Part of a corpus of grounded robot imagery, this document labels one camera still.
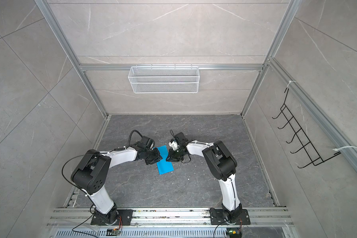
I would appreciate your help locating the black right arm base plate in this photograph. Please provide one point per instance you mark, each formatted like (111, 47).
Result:
(225, 217)

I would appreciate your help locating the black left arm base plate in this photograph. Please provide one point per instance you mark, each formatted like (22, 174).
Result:
(113, 218)

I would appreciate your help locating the aluminium front rail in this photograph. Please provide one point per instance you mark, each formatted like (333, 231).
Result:
(179, 217)

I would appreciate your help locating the blue square paper sheet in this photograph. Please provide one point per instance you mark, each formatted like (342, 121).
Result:
(163, 165)

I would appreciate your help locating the white wire mesh basket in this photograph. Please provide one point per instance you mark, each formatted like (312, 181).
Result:
(164, 79)

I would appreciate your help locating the black wire hook rack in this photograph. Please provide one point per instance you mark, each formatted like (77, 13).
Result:
(299, 134)

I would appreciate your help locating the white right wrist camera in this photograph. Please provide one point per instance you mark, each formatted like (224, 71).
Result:
(173, 144)

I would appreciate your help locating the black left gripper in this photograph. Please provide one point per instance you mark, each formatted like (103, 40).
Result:
(157, 158)

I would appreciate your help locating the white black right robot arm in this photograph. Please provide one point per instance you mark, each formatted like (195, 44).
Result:
(219, 160)

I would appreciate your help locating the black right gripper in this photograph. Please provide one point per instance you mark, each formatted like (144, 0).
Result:
(172, 158)

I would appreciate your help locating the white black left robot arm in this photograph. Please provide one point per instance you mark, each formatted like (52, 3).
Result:
(91, 172)

